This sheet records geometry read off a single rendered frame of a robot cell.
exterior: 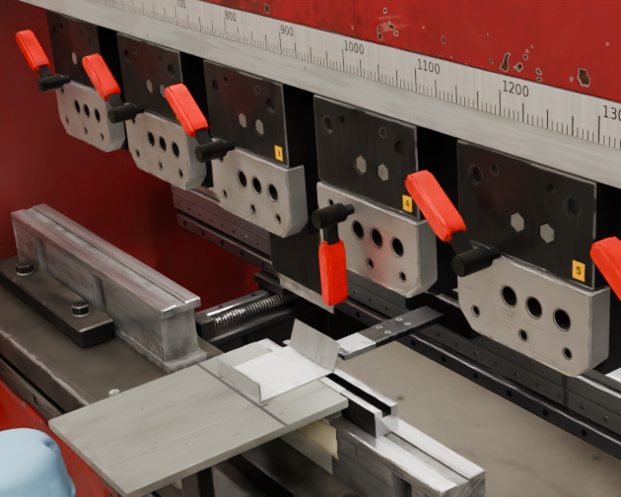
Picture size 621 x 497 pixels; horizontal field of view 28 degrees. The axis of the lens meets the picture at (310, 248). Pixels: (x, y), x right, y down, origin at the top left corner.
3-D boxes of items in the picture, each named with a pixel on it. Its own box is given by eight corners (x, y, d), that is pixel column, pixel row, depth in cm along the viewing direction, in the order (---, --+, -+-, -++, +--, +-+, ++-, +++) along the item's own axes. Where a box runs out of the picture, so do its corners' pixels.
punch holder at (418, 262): (320, 256, 121) (309, 95, 115) (388, 233, 126) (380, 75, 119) (420, 305, 110) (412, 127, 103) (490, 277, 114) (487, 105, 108)
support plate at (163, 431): (48, 428, 131) (47, 420, 131) (255, 348, 145) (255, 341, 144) (128, 502, 117) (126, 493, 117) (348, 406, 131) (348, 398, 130)
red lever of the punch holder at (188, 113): (162, 84, 130) (204, 156, 127) (195, 76, 132) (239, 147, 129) (158, 95, 132) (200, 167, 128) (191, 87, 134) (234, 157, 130)
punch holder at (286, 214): (215, 205, 137) (199, 59, 130) (278, 186, 141) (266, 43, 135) (292, 243, 125) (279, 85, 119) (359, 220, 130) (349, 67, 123)
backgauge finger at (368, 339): (306, 347, 145) (303, 309, 143) (470, 282, 158) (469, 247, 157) (368, 385, 136) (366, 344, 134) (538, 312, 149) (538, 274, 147)
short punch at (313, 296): (273, 288, 138) (266, 208, 135) (288, 282, 139) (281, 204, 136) (326, 317, 131) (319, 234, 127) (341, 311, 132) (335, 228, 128)
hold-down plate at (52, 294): (-1, 285, 196) (-4, 267, 195) (31, 275, 199) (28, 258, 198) (82, 349, 173) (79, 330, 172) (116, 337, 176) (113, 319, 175)
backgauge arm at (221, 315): (170, 389, 189) (159, 306, 183) (480, 268, 222) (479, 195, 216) (196, 408, 183) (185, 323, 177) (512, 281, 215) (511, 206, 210)
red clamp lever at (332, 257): (316, 305, 117) (310, 208, 113) (351, 292, 119) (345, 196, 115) (328, 311, 115) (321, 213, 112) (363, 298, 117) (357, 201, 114)
